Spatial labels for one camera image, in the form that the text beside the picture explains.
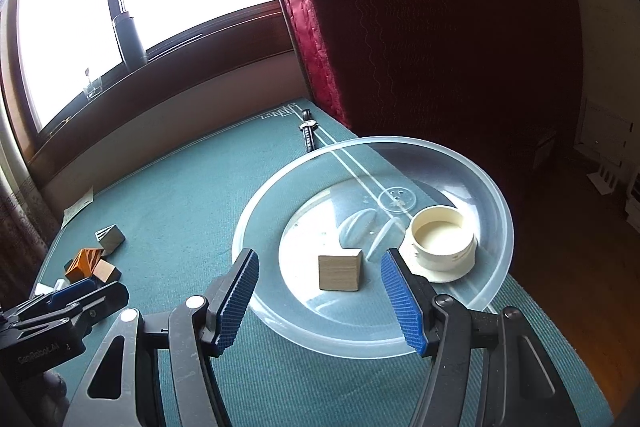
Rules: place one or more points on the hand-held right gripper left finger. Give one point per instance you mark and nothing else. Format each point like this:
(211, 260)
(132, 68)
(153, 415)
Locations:
(237, 302)

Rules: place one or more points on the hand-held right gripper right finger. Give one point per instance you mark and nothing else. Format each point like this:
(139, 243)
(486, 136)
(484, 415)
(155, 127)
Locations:
(400, 302)

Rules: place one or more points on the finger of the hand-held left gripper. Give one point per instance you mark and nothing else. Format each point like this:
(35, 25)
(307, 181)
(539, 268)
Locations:
(75, 291)
(107, 294)

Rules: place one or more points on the brown wooden block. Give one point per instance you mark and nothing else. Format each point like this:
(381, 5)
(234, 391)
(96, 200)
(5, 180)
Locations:
(107, 269)

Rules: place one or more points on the orange wedge block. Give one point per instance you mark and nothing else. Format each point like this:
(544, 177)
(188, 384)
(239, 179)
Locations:
(85, 263)

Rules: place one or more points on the light wooden block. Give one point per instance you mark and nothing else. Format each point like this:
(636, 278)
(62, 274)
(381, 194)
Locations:
(340, 272)

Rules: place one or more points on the cream round jar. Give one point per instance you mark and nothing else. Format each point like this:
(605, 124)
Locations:
(440, 244)

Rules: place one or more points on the clear plastic bowl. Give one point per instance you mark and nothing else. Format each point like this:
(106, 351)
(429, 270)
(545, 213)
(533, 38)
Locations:
(450, 177)

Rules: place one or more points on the small white block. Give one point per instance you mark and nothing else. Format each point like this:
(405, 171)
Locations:
(47, 289)

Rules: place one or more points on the grey triangular block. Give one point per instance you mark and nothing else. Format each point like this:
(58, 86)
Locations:
(111, 237)

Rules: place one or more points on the paper card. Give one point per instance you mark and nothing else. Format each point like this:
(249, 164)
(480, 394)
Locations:
(80, 202)

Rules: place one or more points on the beige patterned curtain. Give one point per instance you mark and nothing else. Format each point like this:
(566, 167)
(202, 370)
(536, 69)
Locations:
(20, 217)

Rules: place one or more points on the green table cloth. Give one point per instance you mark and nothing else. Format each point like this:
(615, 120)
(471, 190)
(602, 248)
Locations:
(190, 207)

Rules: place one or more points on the black wristwatch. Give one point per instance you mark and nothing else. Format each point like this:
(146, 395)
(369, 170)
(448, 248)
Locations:
(307, 129)

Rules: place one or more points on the small glass clip holder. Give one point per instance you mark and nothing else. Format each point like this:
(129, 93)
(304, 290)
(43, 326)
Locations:
(91, 87)

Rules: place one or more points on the white plastic rack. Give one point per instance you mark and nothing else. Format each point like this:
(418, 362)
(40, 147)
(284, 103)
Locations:
(605, 177)

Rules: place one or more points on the dark thermos bottle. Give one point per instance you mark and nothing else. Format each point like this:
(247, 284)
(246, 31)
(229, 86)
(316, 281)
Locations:
(130, 37)

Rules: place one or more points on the red quilted curtain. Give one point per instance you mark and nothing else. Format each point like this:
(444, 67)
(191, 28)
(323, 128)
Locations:
(425, 32)

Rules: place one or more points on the wooden window frame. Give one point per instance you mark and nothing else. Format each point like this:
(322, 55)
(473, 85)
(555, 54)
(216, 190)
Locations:
(200, 57)

